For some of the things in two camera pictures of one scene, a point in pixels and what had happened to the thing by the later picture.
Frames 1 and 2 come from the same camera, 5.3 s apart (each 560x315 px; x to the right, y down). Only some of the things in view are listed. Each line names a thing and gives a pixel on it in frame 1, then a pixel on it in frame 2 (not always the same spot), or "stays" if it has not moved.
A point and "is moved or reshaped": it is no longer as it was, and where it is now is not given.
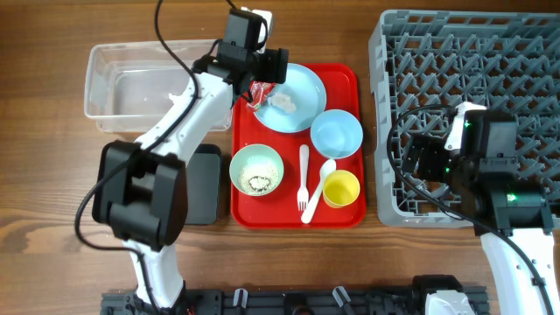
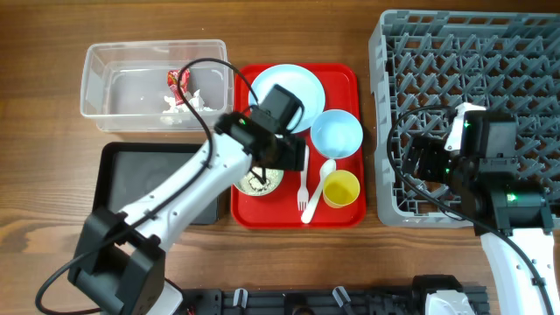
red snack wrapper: (256, 94) to (172, 77)
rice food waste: (258, 175) stays
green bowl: (256, 170) stays
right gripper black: (433, 147) stays
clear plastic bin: (134, 87) stays
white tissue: (283, 101) is moved or reshaped
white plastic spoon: (327, 166) stays
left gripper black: (276, 65) to (292, 157)
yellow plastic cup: (340, 188) stays
